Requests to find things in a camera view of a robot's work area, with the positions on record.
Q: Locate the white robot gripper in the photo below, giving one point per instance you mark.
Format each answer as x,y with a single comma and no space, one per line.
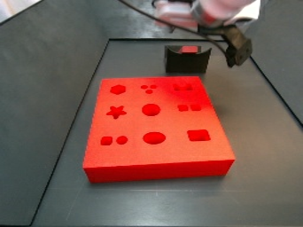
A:
206,13

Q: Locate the red double-square peg block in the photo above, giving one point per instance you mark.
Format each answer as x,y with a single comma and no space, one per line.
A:
188,50

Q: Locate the black curved regrasp stand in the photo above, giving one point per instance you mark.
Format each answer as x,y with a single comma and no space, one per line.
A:
186,63

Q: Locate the red shape-hole board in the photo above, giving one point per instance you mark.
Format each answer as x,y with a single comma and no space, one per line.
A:
155,130

